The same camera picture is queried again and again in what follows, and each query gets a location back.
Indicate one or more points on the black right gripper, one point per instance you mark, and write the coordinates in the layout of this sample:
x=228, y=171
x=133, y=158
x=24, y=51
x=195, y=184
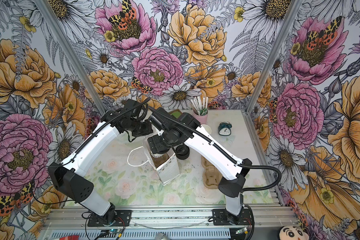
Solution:
x=157, y=145

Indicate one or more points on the white floral gift bag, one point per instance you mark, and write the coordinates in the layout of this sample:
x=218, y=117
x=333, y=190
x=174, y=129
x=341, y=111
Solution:
x=165, y=165

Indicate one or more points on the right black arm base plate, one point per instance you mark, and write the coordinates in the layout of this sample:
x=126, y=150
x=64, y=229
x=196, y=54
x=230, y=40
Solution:
x=221, y=217

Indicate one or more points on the pink cup holder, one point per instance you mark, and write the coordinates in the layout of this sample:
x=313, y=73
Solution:
x=201, y=118

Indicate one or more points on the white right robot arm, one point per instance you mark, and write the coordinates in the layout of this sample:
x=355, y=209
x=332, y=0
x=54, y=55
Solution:
x=228, y=165

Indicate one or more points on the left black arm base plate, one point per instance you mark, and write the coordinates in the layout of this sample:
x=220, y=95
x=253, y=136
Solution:
x=116, y=218

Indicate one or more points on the aluminium front rail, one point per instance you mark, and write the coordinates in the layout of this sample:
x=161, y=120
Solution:
x=176, y=222

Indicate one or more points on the stack of paper cups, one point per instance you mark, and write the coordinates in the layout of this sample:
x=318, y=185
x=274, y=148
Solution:
x=207, y=128

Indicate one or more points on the teal alarm clock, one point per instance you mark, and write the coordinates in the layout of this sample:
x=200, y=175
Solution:
x=225, y=129

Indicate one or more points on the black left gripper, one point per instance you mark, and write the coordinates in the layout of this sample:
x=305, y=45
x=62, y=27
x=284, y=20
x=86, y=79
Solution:
x=142, y=130

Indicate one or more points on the single paper cup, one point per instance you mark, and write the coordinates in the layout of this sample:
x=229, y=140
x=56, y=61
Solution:
x=157, y=155

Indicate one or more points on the cartoon plush toy head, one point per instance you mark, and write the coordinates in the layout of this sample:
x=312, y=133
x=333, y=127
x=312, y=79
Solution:
x=292, y=233

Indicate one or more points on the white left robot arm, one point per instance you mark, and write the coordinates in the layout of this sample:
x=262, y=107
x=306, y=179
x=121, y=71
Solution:
x=68, y=177

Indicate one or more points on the brown cardboard cup carrier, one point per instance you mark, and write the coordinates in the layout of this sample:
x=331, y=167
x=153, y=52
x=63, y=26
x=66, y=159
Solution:
x=211, y=175

